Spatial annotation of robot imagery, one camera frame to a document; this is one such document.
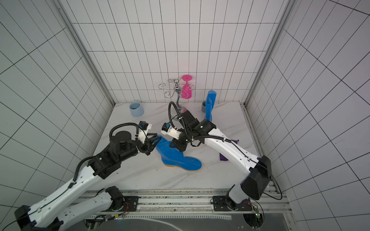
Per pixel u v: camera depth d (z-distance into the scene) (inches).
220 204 28.6
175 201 29.4
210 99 33.9
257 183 15.4
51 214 15.6
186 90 40.4
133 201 28.9
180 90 36.4
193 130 20.7
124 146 20.7
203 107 43.4
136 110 42.1
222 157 34.7
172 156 29.1
